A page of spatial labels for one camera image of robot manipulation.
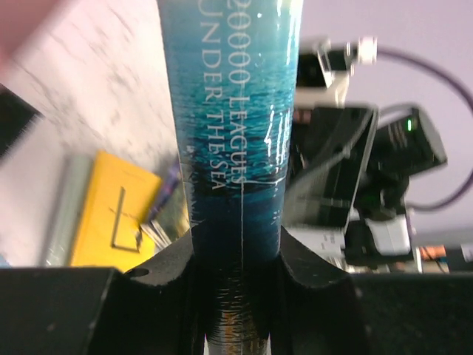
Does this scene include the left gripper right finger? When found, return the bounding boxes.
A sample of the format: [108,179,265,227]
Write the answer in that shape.
[270,231,472,354]

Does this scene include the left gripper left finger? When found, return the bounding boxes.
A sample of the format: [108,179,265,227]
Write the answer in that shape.
[1,235,204,354]

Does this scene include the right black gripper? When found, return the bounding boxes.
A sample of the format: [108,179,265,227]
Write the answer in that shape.
[284,106,447,229]

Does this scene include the blue 20000 Leagues book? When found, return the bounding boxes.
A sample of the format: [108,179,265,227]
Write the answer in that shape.
[157,1,302,354]

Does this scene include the black Moon and Sixpence book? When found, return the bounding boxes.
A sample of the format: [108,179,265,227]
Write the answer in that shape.
[1,87,41,160]

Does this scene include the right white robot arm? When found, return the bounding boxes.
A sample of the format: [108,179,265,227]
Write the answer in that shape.
[282,106,447,266]

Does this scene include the green fantasy cover book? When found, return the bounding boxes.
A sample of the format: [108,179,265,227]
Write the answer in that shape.
[140,200,189,251]

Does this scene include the yellow Little Prince book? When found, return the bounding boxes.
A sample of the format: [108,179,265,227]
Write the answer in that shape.
[69,151,161,271]

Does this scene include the purple book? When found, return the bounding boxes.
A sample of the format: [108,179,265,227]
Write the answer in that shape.
[145,158,182,222]

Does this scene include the pink three-tier shelf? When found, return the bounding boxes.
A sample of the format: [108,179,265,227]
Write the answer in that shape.
[1,0,61,67]

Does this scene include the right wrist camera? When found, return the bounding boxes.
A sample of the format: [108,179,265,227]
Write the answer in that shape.
[294,37,378,109]

